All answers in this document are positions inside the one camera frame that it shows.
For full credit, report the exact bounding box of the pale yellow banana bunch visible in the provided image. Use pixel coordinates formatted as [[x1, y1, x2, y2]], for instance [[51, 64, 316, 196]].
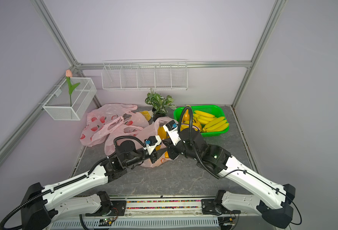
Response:
[[194, 110, 216, 125]]

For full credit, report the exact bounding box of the small yellow banana bunch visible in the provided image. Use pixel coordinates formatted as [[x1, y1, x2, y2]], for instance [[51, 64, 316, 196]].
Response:
[[180, 120, 202, 132]]

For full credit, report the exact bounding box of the white wire side basket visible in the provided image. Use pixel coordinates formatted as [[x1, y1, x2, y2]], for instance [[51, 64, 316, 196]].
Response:
[[43, 77, 97, 121]]

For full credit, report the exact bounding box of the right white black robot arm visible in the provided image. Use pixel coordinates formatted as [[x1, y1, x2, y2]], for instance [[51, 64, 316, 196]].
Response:
[[164, 120, 299, 229]]

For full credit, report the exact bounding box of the pink artificial tulip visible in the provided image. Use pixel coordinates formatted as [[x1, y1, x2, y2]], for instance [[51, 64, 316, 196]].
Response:
[[66, 70, 80, 107]]

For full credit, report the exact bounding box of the pink strawberry plastic bag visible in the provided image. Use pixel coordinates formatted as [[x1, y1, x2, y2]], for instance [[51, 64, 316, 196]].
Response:
[[80, 103, 149, 147]]

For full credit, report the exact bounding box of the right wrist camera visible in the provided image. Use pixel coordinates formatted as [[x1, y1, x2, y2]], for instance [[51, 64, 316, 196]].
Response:
[[163, 120, 181, 146]]

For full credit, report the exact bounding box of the green plastic basket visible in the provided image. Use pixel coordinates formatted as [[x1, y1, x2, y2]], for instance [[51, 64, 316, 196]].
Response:
[[173, 104, 230, 138]]

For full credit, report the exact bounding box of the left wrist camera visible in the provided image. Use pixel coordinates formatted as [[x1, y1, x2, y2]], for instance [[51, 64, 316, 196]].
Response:
[[144, 135, 161, 155]]

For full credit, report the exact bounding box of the orange banana bunch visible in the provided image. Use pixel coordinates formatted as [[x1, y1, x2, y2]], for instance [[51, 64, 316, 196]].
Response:
[[156, 126, 171, 163], [180, 106, 193, 128]]

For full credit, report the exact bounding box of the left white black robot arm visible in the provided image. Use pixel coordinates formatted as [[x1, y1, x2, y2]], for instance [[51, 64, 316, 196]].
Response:
[[0, 136, 161, 230]]

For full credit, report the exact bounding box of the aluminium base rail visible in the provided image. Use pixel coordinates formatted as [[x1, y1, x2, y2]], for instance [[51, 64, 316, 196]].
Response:
[[37, 190, 292, 230]]

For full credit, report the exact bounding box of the white wire wall shelf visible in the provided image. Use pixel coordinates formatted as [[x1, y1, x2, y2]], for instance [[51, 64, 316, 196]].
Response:
[[102, 59, 188, 90]]

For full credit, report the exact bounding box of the potted plant black vase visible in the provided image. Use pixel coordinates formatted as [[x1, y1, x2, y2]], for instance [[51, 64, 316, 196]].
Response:
[[145, 89, 177, 122]]

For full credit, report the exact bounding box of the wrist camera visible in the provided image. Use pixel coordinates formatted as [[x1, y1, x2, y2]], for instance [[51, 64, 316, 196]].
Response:
[[163, 120, 181, 146], [144, 135, 161, 155]]

